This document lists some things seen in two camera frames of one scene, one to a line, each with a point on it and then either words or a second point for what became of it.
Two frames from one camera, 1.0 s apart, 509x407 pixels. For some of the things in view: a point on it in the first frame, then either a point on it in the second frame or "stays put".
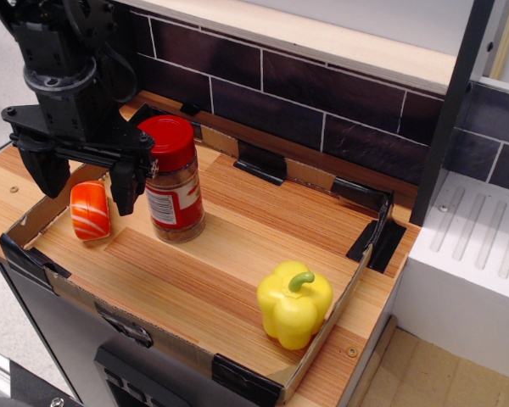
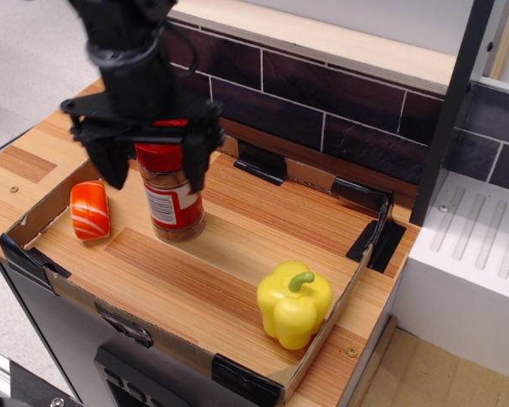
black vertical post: [463, 70] stays put
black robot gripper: [75, 116] to [138, 104]
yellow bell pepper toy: [293, 303] stays put
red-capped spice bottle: [175, 193] stays put
